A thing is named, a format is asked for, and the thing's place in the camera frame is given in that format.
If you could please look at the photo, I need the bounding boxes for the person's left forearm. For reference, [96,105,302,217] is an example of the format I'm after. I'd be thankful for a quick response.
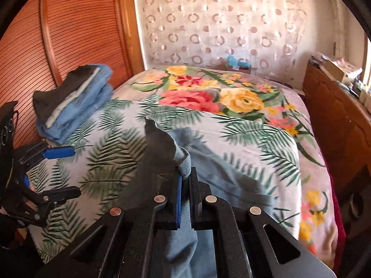
[0,214,39,278]

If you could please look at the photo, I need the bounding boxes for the floral patterned box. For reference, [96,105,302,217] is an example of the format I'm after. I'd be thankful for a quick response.
[333,57,363,76]

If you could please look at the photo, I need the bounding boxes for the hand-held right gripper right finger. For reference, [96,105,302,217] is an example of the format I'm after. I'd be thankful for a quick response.
[189,166,334,278]

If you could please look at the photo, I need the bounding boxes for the sheer curtain with circles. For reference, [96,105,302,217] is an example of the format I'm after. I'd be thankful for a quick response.
[133,0,323,85]

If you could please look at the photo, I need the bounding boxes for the pale blue folded garment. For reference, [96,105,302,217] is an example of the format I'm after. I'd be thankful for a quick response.
[46,67,100,128]

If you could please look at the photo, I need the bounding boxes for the white wrapped pipe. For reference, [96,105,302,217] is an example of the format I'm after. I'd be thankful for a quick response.
[322,0,348,61]

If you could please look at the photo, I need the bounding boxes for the dark grey folded garment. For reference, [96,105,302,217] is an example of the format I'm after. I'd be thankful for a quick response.
[33,65,100,121]

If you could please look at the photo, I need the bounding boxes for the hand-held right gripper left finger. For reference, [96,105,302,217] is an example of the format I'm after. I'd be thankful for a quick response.
[35,167,183,278]

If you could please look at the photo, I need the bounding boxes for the wooden cabinet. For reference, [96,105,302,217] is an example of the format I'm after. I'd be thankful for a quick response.
[302,62,371,212]

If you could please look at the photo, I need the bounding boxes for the dark red bed sheet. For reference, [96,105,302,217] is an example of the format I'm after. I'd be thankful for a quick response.
[330,180,350,270]

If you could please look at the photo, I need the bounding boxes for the wooden slatted wardrobe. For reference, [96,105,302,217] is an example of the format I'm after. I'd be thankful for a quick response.
[0,0,145,151]

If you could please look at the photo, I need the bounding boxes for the open cardboard box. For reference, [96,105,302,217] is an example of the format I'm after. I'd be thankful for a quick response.
[320,59,350,82]

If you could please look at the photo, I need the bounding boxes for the small cardboard box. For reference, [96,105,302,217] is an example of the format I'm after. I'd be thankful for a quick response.
[226,64,259,76]

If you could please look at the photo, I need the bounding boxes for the blue folded jeans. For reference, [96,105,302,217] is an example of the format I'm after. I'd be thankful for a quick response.
[36,64,114,146]

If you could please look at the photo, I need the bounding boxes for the floral printed blanket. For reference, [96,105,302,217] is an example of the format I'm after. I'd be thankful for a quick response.
[27,65,339,267]

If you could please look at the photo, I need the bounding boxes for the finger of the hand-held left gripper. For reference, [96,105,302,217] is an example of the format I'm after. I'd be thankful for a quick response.
[27,187,82,228]
[14,141,75,169]

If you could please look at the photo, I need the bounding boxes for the grey-blue t-shirt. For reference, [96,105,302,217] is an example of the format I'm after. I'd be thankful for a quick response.
[143,117,280,278]

